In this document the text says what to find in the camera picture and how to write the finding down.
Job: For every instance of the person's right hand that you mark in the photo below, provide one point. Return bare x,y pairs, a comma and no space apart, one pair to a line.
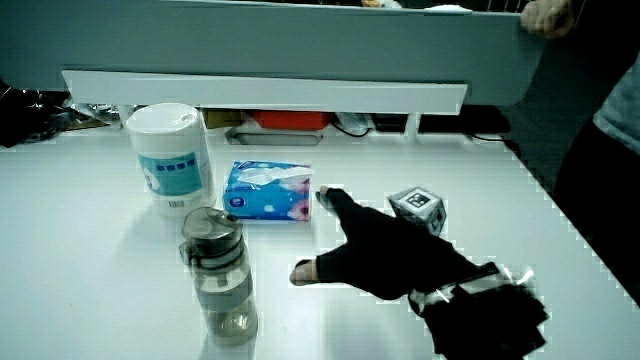
395,260

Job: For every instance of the grey translucent water bottle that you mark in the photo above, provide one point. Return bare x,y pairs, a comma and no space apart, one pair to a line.
222,280

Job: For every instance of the person's right forearm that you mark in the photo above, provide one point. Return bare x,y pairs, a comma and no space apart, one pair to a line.
482,325

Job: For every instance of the blue tissue pack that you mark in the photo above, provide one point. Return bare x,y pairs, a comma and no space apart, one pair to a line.
265,200

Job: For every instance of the black flat device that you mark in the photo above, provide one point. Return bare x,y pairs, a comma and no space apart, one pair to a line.
440,124

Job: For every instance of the white plastic bag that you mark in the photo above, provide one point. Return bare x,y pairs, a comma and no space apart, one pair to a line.
355,122

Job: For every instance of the grey flat tray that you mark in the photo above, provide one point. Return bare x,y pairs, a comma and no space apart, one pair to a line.
275,138

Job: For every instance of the red box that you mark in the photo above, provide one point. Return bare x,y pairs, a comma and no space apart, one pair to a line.
292,120

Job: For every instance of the white desk shelf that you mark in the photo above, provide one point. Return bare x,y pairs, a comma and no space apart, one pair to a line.
260,94

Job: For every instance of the brown cardboard box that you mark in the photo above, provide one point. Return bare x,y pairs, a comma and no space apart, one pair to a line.
222,119

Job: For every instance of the white wet wipes canister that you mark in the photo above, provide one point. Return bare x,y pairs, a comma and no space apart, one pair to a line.
170,165

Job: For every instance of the white cloth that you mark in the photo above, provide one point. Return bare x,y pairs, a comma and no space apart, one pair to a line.
447,8

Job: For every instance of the grey desk partition panel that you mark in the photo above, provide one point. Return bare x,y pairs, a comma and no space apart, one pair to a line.
260,40

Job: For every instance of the crumpled silver foil wrap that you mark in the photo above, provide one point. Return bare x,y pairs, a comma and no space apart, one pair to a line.
97,111

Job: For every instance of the black plastic bag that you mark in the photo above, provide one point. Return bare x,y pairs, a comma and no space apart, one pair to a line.
30,117

